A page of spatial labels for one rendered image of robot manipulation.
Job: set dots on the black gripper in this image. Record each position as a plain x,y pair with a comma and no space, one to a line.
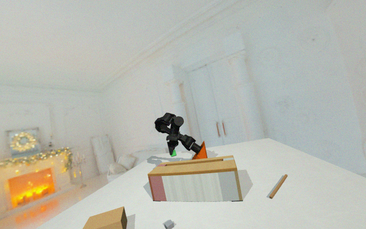
173,140

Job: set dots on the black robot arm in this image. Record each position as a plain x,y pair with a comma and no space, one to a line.
176,122

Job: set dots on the tan wooden stick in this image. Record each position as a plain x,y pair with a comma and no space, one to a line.
278,186

